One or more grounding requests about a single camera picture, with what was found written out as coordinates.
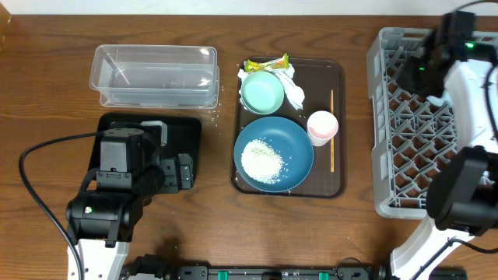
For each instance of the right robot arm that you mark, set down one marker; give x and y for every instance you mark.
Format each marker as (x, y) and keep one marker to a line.
(461, 201)

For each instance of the clear plastic bin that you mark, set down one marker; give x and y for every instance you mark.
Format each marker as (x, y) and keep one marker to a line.
(156, 76)

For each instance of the mint green bowl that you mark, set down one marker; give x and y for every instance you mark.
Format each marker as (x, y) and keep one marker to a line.
(261, 93)

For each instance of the wooden chopstick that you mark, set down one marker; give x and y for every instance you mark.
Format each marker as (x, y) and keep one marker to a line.
(332, 140)

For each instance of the white rice pile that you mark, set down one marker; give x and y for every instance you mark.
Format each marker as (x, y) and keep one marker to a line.
(261, 162)

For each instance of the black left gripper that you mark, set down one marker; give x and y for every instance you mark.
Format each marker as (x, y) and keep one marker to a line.
(171, 186)

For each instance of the black plastic bin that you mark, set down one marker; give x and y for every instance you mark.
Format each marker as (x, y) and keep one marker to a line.
(183, 133)

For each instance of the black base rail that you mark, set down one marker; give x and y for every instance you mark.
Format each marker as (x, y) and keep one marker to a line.
(154, 267)

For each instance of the crumpled white napkin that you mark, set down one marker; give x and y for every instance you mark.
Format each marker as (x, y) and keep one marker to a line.
(293, 93)

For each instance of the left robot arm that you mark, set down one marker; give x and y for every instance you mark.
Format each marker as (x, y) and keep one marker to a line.
(130, 171)

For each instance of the yellow green snack wrapper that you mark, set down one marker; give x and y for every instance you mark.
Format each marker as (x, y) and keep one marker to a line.
(276, 64)

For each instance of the dark brown serving tray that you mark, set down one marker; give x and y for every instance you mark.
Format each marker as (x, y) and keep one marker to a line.
(317, 77)

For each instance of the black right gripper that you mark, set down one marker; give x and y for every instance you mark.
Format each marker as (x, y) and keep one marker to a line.
(404, 81)

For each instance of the pink cup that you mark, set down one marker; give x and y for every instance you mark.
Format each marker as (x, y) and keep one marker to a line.
(322, 126)

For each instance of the dark blue plate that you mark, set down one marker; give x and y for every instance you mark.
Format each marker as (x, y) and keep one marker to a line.
(289, 140)

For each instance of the grey dishwasher rack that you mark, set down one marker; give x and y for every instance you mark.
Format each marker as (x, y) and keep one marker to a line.
(416, 137)

